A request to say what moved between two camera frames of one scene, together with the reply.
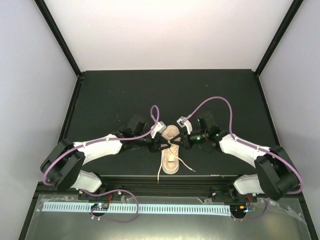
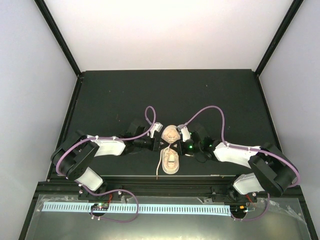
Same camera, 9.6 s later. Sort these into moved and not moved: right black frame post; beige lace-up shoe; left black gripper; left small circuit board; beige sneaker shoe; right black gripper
Moved: beige lace-up shoe; right black gripper
Not moved: left small circuit board; beige sneaker shoe; right black frame post; left black gripper
